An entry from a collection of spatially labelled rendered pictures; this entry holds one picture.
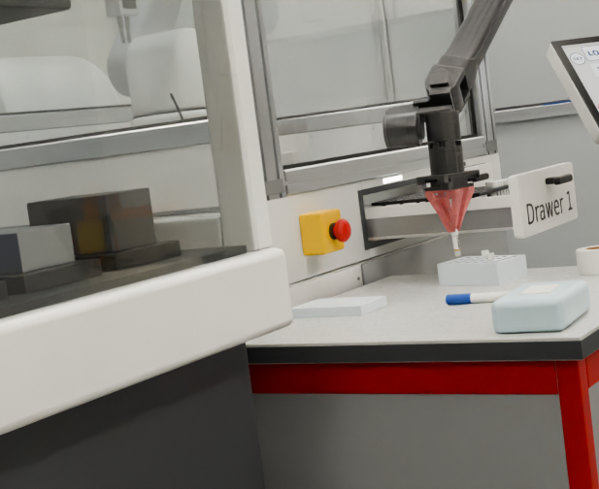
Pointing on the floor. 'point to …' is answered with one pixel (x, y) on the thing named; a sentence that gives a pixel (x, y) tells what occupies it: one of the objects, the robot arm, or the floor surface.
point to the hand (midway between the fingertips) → (452, 226)
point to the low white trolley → (444, 393)
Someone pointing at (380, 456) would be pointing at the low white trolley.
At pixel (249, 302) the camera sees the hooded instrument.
